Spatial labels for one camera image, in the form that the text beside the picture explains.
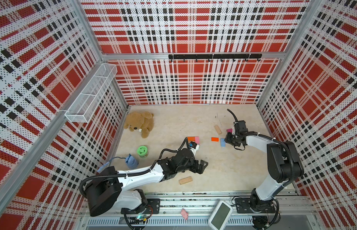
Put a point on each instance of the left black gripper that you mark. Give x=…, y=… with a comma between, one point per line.
x=200, y=168

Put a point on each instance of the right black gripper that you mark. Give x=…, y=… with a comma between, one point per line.
x=227, y=139

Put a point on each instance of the light blue back block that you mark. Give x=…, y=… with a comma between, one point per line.
x=222, y=142

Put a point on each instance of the wooden block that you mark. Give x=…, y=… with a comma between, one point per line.
x=185, y=180
x=218, y=130

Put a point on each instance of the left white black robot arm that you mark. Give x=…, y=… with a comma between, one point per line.
x=122, y=189

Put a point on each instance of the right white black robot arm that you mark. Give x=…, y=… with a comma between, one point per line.
x=283, y=162

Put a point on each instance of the white tablet device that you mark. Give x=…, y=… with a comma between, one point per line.
x=220, y=216

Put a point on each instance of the green round toy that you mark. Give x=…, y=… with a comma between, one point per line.
x=142, y=151

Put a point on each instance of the brown teddy bear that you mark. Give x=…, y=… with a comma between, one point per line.
x=140, y=122

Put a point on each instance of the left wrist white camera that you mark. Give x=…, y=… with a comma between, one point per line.
x=194, y=147

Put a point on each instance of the pink block on rail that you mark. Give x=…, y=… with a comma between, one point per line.
x=184, y=214

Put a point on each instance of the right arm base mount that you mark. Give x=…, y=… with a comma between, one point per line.
x=252, y=205

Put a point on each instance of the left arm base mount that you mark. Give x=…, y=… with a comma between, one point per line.
x=137, y=219

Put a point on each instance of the blue toy with cord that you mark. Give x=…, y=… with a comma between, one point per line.
x=130, y=161

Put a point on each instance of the black hook rail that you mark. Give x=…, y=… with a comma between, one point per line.
x=245, y=56

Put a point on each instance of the white wire mesh basket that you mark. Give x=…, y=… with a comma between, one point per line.
x=86, y=103

